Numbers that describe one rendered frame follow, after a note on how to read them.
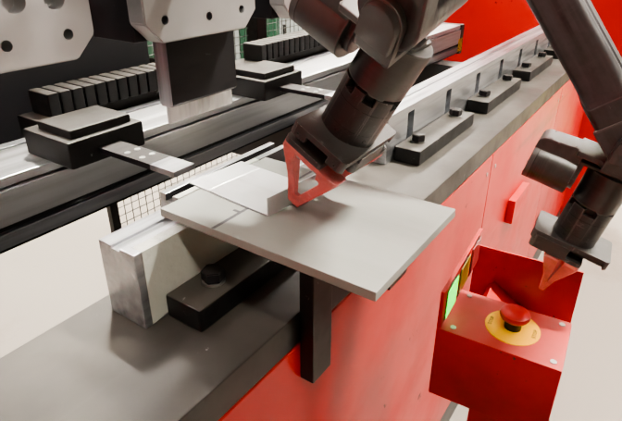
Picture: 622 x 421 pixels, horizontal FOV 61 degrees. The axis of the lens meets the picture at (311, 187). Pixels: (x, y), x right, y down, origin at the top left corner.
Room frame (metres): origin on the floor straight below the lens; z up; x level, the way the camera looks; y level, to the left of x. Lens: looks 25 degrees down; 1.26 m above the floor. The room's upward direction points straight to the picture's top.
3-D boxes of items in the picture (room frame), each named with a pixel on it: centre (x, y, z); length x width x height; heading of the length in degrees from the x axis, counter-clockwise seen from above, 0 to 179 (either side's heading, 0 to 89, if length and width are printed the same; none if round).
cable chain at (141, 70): (0.98, 0.34, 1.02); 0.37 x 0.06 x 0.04; 145
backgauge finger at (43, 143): (0.67, 0.26, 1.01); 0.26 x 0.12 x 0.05; 55
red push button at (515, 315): (0.57, -0.28, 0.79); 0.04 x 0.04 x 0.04
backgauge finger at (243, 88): (1.00, 0.04, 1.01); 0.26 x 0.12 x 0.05; 55
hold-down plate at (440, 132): (1.05, -0.27, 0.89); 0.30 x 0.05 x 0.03; 145
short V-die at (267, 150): (0.61, 0.10, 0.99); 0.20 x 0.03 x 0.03; 145
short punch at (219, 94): (0.58, 0.13, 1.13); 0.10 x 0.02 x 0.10; 145
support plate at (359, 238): (0.50, 0.00, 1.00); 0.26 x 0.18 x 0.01; 55
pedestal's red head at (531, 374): (0.61, -0.29, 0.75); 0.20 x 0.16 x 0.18; 149
